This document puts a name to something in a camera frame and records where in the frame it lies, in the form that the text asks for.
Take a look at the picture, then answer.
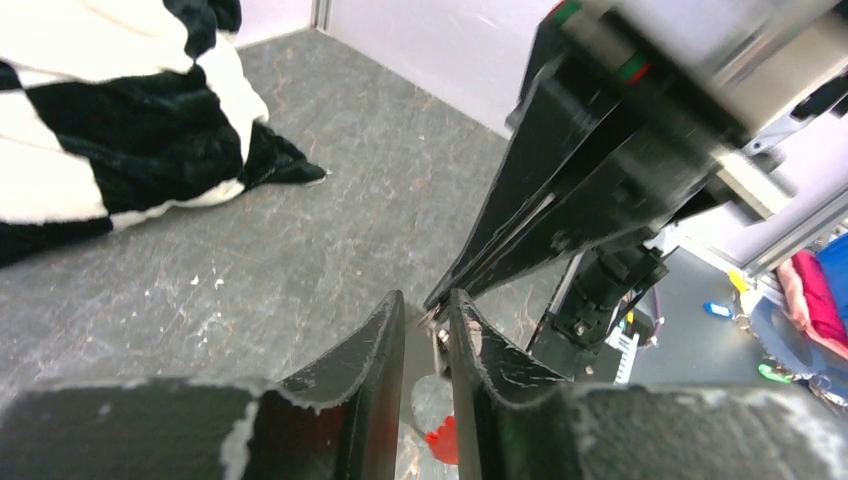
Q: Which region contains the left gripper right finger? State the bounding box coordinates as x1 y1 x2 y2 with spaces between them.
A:
449 290 847 479

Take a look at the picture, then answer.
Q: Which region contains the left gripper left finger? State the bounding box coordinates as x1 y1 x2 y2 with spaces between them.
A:
1 291 405 479

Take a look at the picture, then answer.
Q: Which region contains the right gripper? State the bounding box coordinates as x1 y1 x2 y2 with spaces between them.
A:
424 1 749 310

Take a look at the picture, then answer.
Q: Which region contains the red key tag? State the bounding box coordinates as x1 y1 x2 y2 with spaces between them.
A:
425 416 459 465

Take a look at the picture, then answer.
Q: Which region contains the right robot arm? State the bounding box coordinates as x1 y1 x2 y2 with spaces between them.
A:
424 1 751 378

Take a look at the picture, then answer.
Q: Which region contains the yellow key tag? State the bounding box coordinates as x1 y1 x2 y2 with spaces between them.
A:
726 270 750 294

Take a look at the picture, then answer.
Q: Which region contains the blue key tag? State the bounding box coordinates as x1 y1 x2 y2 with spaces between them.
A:
703 302 734 320

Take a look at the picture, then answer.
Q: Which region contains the blue plastic crate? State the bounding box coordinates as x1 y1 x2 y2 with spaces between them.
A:
816 234 847 324

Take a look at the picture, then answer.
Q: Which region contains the pink folded cloth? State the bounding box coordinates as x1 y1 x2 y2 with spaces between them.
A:
776 250 847 360

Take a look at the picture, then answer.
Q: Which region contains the green spare key tag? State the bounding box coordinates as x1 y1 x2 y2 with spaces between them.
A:
758 363 794 384

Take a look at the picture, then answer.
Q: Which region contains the spare metal key holder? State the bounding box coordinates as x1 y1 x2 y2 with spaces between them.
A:
741 294 848 405

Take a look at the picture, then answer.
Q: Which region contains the black white checkered pillow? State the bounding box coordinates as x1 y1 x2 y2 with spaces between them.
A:
1 1 327 267

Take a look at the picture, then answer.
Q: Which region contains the white slotted cable duct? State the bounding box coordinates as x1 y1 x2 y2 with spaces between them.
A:
605 325 640 385

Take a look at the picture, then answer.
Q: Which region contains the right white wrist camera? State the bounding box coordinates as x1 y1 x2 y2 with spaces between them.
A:
595 1 847 219

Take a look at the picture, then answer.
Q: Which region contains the aluminium frame rail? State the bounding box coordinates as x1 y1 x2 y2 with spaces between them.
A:
741 187 847 278

